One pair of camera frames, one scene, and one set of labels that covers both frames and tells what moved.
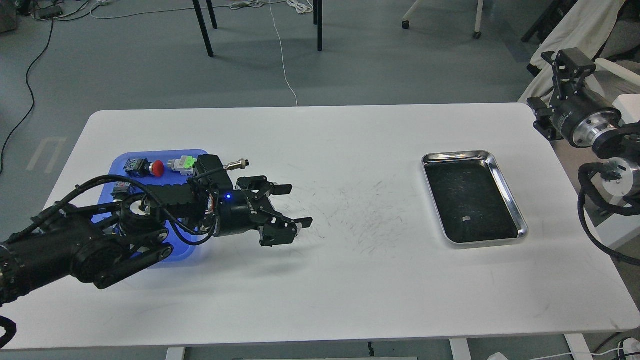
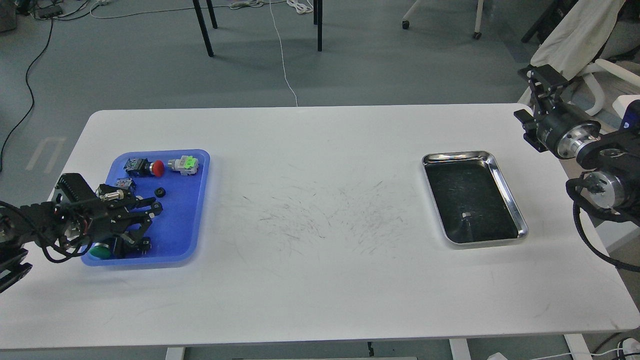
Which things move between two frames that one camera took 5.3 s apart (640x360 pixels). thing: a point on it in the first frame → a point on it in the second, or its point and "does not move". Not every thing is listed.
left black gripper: (237, 215) → (104, 220)
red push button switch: (139, 168) does not move
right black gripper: (581, 118) → (565, 130)
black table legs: (318, 7) does not move
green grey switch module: (184, 165) does not move
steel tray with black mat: (473, 203) does not move
